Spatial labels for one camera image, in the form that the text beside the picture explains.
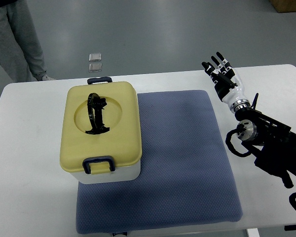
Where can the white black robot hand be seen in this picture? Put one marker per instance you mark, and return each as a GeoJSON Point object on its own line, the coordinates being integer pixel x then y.
{"type": "Point", "coordinates": [227, 82]}

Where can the yellow box lid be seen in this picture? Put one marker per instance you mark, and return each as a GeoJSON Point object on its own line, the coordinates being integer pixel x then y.
{"type": "Point", "coordinates": [101, 128]}

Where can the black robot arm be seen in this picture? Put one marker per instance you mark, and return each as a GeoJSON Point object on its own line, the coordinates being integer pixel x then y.
{"type": "Point", "coordinates": [270, 141]}

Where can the cardboard box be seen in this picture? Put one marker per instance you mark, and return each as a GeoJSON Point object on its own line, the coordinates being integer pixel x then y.
{"type": "Point", "coordinates": [284, 6]}

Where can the white storage box base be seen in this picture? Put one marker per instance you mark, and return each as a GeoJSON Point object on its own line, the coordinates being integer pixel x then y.
{"type": "Point", "coordinates": [125, 173]}

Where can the blue padded mat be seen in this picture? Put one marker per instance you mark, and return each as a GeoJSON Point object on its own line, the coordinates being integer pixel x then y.
{"type": "Point", "coordinates": [185, 177]}

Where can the lower metal floor plate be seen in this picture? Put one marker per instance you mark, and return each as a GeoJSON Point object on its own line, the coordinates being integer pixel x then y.
{"type": "Point", "coordinates": [95, 67]}

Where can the metal floor plate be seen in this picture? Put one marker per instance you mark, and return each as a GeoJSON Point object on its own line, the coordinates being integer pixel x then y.
{"type": "Point", "coordinates": [93, 57]}
{"type": "Point", "coordinates": [95, 67]}

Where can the upper metal floor plate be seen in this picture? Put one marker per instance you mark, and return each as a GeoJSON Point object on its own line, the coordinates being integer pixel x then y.
{"type": "Point", "coordinates": [93, 57]}

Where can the white table leg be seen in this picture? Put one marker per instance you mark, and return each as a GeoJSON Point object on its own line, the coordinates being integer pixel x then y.
{"type": "Point", "coordinates": [253, 232]}

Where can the black table control panel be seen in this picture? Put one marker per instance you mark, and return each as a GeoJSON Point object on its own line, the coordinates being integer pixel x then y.
{"type": "Point", "coordinates": [290, 228]}

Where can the person in grey trousers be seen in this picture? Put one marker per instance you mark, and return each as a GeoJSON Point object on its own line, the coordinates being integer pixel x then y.
{"type": "Point", "coordinates": [21, 55]}

